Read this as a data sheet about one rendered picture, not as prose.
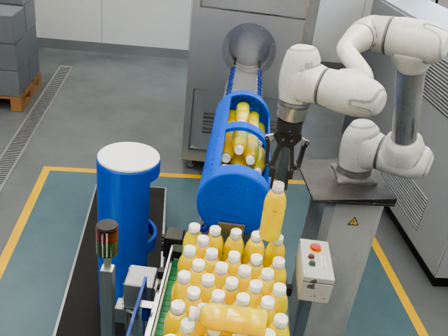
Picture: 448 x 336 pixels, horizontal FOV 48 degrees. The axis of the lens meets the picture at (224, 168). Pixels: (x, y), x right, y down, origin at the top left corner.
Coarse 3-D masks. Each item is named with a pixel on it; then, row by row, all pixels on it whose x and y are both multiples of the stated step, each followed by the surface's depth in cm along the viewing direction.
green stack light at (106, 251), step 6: (96, 240) 145; (96, 246) 145; (102, 246) 143; (108, 246) 143; (114, 246) 145; (96, 252) 147; (102, 252) 144; (108, 252) 144; (114, 252) 146; (108, 258) 145
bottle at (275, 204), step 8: (272, 192) 157; (280, 192) 156; (264, 200) 160; (272, 200) 156; (280, 200) 156; (264, 208) 159; (272, 208) 157; (280, 208) 157; (264, 216) 160; (272, 216) 158; (280, 216) 159; (264, 224) 161; (272, 224) 160; (280, 224) 161; (264, 232) 162; (272, 232) 161; (280, 232) 163; (264, 240) 164; (272, 240) 163
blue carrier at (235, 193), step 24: (240, 96) 260; (216, 120) 240; (264, 120) 265; (216, 144) 210; (264, 144) 221; (216, 168) 189; (240, 168) 186; (216, 192) 187; (240, 192) 186; (264, 192) 186; (216, 216) 192; (240, 216) 192
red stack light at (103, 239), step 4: (96, 232) 143; (100, 232) 142; (116, 232) 143; (96, 236) 144; (100, 236) 142; (104, 236) 141; (108, 236) 142; (112, 236) 142; (116, 236) 144; (100, 240) 142; (104, 240) 142; (108, 240) 142; (112, 240) 143; (116, 240) 145; (104, 244) 143; (108, 244) 143
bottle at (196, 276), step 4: (192, 268) 157; (204, 268) 158; (192, 272) 157; (196, 272) 157; (200, 272) 157; (204, 272) 158; (192, 276) 157; (196, 276) 156; (200, 276) 157; (192, 280) 157; (196, 280) 157; (200, 280) 157; (196, 284) 157
